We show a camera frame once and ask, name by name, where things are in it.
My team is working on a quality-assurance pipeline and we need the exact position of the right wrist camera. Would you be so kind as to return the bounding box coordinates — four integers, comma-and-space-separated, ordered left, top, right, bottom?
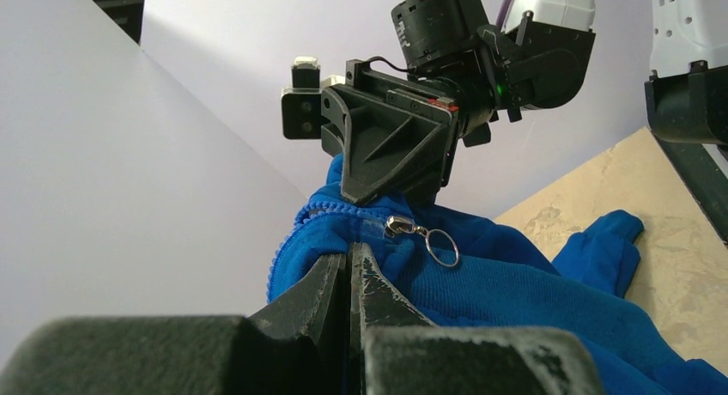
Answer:
281, 56, 346, 140

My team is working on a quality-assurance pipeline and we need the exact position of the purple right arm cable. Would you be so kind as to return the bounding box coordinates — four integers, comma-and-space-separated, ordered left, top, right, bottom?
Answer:
494, 0, 521, 29

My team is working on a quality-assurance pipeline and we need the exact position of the blue white red jacket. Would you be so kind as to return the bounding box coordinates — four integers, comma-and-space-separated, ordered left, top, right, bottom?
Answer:
267, 156, 727, 394

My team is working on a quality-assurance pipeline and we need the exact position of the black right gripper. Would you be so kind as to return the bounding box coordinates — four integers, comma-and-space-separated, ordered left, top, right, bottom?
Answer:
321, 58, 495, 206

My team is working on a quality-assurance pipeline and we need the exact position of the silver zipper pull ring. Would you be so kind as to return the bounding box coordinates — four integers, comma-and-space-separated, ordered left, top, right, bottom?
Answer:
384, 214, 461, 269

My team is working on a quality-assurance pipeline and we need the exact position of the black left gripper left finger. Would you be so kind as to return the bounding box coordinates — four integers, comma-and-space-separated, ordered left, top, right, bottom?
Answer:
1, 255, 348, 394

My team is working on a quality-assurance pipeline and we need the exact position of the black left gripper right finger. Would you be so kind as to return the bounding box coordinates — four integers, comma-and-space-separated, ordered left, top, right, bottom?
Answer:
348, 243, 604, 394

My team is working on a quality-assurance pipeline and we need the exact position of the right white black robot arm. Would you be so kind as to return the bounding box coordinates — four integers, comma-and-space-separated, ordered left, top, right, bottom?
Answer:
321, 0, 727, 237

